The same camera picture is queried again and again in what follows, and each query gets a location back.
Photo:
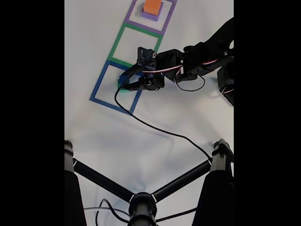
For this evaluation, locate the small blue cube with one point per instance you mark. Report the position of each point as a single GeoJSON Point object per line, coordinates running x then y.
{"type": "Point", "coordinates": [122, 78]}

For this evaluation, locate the green square block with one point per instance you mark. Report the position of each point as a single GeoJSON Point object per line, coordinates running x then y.
{"type": "Point", "coordinates": [123, 91]}

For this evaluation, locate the orange square block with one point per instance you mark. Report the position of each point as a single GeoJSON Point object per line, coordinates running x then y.
{"type": "Point", "coordinates": [152, 5]}

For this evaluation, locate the purple square block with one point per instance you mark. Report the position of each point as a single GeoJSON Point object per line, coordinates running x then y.
{"type": "Point", "coordinates": [150, 16]}

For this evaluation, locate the black tripod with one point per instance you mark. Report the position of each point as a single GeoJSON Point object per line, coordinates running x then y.
{"type": "Point", "coordinates": [142, 207]}

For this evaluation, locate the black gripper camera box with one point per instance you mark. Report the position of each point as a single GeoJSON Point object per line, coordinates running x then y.
{"type": "Point", "coordinates": [144, 55]}

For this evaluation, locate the green square frame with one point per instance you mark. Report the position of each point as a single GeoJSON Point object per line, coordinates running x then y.
{"type": "Point", "coordinates": [115, 44]}

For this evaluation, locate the purple square frame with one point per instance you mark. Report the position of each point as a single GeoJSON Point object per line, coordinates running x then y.
{"type": "Point", "coordinates": [141, 27]}

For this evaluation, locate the blue square frame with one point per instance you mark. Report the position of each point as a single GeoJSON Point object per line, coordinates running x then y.
{"type": "Point", "coordinates": [98, 82]}

